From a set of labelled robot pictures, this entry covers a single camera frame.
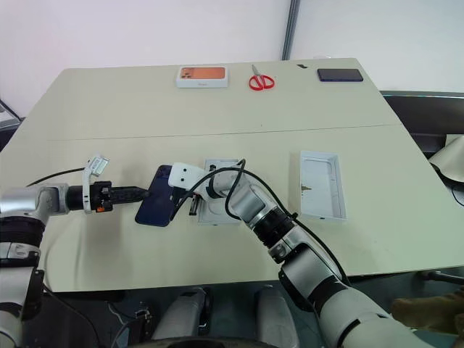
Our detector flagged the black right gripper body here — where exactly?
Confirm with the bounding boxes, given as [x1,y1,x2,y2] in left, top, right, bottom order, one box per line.
[171,185,201,218]

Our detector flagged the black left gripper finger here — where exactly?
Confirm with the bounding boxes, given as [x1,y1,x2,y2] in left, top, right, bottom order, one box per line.
[110,195,148,207]
[110,186,152,197]

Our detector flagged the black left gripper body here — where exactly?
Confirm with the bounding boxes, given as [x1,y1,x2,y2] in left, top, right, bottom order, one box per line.
[90,179,115,213]

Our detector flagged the dark blue phone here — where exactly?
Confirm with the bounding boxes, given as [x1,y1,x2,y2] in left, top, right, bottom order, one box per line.
[316,67,365,83]
[134,165,183,228]

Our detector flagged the white phone box base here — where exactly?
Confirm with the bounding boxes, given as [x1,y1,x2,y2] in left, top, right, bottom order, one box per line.
[196,157,248,227]

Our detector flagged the white box with orange print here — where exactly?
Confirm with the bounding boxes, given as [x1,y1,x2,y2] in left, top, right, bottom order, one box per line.
[175,65,231,89]

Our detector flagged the white phone box lid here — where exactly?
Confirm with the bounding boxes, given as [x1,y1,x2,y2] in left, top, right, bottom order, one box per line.
[298,149,348,221]

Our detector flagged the dark blue flat phone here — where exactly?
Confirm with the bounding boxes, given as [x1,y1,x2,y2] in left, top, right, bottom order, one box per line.
[316,67,365,83]

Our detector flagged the grey tray at edge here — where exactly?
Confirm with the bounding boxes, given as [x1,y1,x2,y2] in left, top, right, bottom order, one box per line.
[0,96,25,128]

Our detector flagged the grey metal pole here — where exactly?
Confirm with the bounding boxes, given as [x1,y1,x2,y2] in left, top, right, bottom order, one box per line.
[281,0,299,61]

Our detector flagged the dark side table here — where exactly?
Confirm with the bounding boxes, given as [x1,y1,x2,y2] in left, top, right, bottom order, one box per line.
[378,90,464,154]

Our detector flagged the beige rounded sheet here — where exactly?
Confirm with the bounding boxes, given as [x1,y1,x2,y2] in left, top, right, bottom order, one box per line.
[428,134,464,184]

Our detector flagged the brown crumpled object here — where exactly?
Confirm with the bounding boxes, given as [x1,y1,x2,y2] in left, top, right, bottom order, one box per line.
[391,291,464,336]

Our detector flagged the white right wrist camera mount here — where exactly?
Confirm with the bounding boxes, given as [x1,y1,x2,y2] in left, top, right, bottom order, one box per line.
[167,162,206,190]

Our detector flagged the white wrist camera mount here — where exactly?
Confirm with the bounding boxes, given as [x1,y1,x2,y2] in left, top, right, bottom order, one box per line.
[81,154,112,215]
[167,162,206,190]

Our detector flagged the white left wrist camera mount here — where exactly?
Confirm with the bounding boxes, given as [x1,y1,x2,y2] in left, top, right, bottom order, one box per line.
[81,154,112,215]

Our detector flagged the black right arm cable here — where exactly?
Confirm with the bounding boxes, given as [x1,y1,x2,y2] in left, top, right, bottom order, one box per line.
[173,157,352,288]

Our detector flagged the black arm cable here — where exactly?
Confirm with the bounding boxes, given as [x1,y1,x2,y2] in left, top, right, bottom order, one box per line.
[173,157,352,288]
[25,165,91,189]

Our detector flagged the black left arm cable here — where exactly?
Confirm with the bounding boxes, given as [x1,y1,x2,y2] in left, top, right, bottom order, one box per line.
[25,165,91,189]

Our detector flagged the red handled scissors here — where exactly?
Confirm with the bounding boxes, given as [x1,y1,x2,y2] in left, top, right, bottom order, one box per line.
[248,64,277,91]

